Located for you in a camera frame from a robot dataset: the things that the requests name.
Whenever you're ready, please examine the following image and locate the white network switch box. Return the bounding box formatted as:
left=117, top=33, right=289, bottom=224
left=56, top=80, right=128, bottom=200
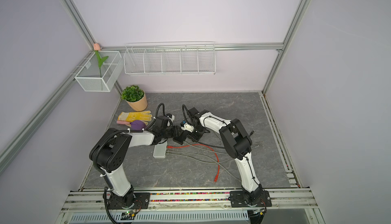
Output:
left=153, top=142, right=167, bottom=159

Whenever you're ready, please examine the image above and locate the red ethernet cable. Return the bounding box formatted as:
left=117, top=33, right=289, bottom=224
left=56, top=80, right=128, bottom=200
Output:
left=166, top=143, right=221, bottom=182

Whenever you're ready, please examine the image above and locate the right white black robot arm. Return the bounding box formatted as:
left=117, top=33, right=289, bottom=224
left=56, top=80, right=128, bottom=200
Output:
left=184, top=108, right=264, bottom=206

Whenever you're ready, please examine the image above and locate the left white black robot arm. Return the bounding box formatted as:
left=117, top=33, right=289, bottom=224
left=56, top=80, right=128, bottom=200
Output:
left=89, top=114, right=180, bottom=209

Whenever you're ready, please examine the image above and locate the yellow work glove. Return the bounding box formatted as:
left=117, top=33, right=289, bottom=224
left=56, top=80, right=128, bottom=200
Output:
left=117, top=110, right=153, bottom=123

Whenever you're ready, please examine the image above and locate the purple pink trowel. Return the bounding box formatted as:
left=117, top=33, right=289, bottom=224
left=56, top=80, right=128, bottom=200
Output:
left=117, top=120, right=147, bottom=130

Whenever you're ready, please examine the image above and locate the green plant in pot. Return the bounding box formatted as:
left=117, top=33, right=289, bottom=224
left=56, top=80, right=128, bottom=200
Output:
left=121, top=85, right=148, bottom=112

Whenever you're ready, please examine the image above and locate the pink artificial tulip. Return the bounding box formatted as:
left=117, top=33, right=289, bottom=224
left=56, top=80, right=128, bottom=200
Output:
left=93, top=43, right=108, bottom=78

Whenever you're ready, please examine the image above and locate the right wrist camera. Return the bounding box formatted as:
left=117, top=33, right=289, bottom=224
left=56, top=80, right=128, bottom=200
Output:
left=180, top=121, right=194, bottom=132

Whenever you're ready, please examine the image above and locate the long white wire basket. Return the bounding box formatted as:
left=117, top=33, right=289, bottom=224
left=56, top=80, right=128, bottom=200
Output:
left=124, top=42, right=216, bottom=75

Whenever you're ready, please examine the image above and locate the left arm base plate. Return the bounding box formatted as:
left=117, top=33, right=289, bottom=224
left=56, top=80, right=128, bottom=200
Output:
left=106, top=192, right=151, bottom=210

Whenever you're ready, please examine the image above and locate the small white wire basket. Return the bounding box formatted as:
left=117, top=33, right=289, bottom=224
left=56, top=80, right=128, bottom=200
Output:
left=75, top=51, right=124, bottom=92

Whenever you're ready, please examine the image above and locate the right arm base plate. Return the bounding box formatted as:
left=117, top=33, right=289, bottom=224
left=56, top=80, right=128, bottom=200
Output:
left=228, top=190, right=272, bottom=208

